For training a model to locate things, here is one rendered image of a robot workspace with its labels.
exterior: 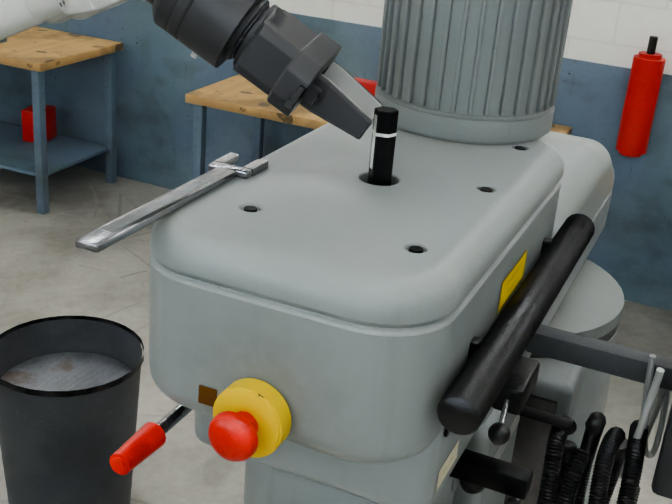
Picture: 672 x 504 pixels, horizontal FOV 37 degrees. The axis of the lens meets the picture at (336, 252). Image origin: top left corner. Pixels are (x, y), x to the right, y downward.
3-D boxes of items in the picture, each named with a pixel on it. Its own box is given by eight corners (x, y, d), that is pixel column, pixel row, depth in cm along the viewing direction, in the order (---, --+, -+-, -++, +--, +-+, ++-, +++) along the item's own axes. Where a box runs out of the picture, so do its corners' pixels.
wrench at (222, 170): (108, 257, 70) (108, 247, 70) (63, 245, 72) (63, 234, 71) (268, 168, 91) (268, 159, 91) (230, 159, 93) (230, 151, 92)
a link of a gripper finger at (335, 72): (385, 101, 91) (331, 60, 90) (365, 128, 92) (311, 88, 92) (388, 97, 92) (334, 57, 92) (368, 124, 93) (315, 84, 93)
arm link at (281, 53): (300, 107, 96) (200, 33, 95) (357, 27, 92) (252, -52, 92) (268, 143, 85) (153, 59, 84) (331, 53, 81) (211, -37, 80)
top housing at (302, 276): (411, 495, 74) (436, 304, 68) (118, 397, 83) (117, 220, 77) (551, 274, 114) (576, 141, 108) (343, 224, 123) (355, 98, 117)
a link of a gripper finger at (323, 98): (356, 143, 87) (299, 101, 87) (377, 115, 86) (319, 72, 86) (353, 148, 86) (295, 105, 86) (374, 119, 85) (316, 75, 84)
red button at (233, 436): (248, 474, 73) (251, 428, 72) (201, 458, 75) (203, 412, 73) (269, 451, 76) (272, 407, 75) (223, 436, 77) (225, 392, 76)
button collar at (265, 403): (278, 468, 76) (283, 401, 74) (210, 445, 78) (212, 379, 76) (290, 455, 78) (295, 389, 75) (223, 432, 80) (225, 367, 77)
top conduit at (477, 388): (477, 443, 74) (483, 402, 72) (424, 426, 75) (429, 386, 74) (592, 245, 112) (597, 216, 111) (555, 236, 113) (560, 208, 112)
